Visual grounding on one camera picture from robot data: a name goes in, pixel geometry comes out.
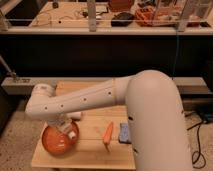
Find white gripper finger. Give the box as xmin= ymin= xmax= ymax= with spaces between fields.
xmin=68 ymin=131 xmax=76 ymax=139

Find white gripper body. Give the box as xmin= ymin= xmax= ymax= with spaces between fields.
xmin=48 ymin=116 xmax=75 ymax=134

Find clear plastic bottle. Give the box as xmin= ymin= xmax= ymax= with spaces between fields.
xmin=66 ymin=112 xmax=82 ymax=121

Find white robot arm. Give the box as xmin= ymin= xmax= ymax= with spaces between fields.
xmin=25 ymin=70 xmax=193 ymax=171

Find orange ceramic bowl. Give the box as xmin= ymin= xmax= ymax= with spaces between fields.
xmin=42 ymin=122 xmax=79 ymax=156

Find orange carrot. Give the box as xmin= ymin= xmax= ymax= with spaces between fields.
xmin=102 ymin=122 xmax=114 ymax=150

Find blue sponge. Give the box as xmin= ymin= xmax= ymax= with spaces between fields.
xmin=118 ymin=123 xmax=131 ymax=144

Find grey metal clamp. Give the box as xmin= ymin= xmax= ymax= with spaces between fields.
xmin=0 ymin=55 xmax=30 ymax=83

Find black bag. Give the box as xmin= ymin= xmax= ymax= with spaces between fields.
xmin=111 ymin=12 xmax=134 ymax=27

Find orange crate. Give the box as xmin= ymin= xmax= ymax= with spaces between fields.
xmin=135 ymin=9 xmax=172 ymax=27

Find black floor cable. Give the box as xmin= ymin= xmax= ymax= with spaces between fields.
xmin=183 ymin=111 xmax=213 ymax=169

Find blue hanging cable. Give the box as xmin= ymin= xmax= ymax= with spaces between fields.
xmin=171 ymin=33 xmax=181 ymax=79

